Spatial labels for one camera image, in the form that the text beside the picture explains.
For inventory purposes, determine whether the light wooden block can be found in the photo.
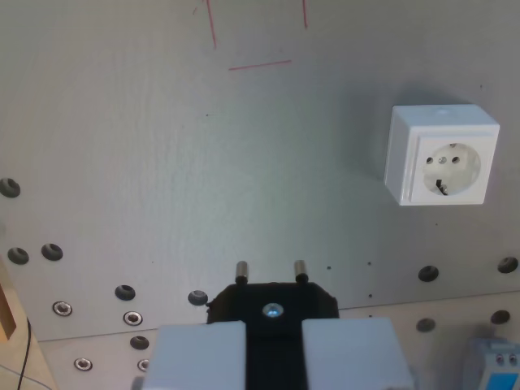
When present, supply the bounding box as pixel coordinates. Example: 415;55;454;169
0;255;59;390

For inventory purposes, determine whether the grey blue electrical module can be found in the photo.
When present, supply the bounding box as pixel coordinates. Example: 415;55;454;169
465;336;520;390

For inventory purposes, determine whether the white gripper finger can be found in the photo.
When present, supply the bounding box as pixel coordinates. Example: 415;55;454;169
141;322;248;390
301;317;416;390

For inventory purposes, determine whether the black two-pin plug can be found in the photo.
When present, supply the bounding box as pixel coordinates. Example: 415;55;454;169
206;259;340;390

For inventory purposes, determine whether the grey metal mounting plate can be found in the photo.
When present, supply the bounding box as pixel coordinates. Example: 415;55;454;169
0;0;520;343

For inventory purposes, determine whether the thin black cable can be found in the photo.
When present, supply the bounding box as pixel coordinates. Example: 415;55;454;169
15;318;33;390

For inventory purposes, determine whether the white wall socket box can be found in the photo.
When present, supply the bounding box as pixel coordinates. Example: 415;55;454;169
383;104;501;207

